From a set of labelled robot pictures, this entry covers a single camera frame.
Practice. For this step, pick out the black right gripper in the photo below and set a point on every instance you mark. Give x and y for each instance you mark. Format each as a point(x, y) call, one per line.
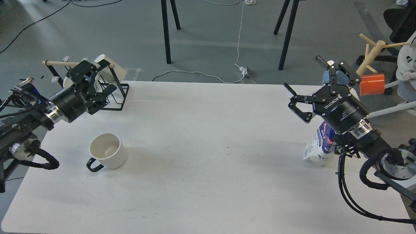
point(341, 110)

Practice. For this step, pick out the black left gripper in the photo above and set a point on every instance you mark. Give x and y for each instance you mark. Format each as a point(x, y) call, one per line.
point(68, 104)

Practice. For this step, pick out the blue white milk carton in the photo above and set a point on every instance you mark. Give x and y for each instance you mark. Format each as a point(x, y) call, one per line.
point(320, 149)

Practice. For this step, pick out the white mug black handle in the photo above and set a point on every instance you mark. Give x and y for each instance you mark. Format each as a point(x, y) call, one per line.
point(107, 151)

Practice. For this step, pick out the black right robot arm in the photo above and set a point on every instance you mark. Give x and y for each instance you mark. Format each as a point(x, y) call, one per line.
point(382, 169)

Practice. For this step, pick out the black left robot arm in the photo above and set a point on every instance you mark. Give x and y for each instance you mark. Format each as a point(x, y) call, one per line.
point(19, 145)

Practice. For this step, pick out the white mug on rack front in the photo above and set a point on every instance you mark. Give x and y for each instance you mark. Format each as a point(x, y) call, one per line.
point(67, 82)

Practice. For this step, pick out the blue mug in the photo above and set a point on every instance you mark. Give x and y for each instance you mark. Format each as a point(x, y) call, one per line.
point(342, 76)

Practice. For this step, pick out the orange mug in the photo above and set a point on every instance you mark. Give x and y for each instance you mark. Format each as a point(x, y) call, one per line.
point(372, 84)

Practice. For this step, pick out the wooden mug tree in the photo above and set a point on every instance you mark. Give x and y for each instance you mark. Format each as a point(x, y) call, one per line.
point(371, 52)

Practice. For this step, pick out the white power adapter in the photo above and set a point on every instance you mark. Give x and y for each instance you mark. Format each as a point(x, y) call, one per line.
point(246, 72)

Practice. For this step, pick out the black table leg right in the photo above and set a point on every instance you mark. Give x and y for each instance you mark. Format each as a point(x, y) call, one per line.
point(293, 12)

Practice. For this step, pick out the black table leg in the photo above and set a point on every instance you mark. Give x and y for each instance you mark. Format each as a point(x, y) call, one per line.
point(165, 26)
point(293, 12)

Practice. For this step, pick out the black office chair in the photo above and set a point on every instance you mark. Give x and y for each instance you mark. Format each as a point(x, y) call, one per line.
point(403, 23)

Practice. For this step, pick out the black table leg left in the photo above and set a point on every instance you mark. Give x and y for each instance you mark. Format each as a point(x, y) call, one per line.
point(165, 26)

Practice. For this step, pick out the black wire mug rack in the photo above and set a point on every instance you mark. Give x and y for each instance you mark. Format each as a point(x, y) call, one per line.
point(105, 76)

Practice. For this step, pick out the white chair frame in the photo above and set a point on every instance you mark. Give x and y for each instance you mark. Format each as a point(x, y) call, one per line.
point(406, 80)

